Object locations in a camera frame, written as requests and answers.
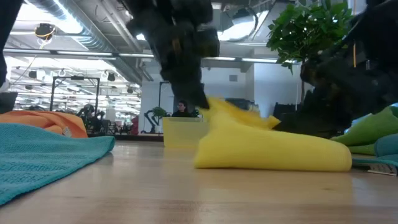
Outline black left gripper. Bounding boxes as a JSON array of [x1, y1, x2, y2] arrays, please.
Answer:
[[149, 18, 210, 109]]

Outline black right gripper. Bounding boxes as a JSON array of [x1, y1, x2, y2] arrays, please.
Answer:
[[300, 46, 374, 122]]

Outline yellow microfiber towel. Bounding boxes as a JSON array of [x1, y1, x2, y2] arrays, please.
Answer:
[[193, 96, 353, 172]]

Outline orange microfiber towel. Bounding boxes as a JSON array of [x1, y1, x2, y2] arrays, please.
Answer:
[[0, 110, 89, 139]]

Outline green microfiber towel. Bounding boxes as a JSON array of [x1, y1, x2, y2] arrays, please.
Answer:
[[330, 105, 398, 156]]

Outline person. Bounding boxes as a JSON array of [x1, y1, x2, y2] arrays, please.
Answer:
[[172, 100, 194, 118]]

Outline small background potted plant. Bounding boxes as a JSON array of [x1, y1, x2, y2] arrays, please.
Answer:
[[151, 106, 168, 126]]

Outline yellow translucent plastic bin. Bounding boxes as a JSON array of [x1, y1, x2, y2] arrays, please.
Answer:
[[162, 116, 211, 149]]

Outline green leafy plant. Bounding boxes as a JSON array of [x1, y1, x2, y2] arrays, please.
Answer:
[[266, 0, 355, 103]]

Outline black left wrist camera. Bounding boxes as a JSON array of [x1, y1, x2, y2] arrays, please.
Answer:
[[195, 27, 220, 58]]

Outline silver ventilation duct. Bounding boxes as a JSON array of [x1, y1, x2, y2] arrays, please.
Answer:
[[26, 0, 144, 85]]

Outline black background frame stand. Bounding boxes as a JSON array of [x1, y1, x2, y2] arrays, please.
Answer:
[[49, 76, 101, 113]]

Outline yellow black cord reel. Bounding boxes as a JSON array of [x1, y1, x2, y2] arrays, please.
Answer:
[[34, 23, 57, 41]]

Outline black aluminium table frame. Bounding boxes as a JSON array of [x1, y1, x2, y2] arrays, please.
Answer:
[[0, 0, 24, 88]]

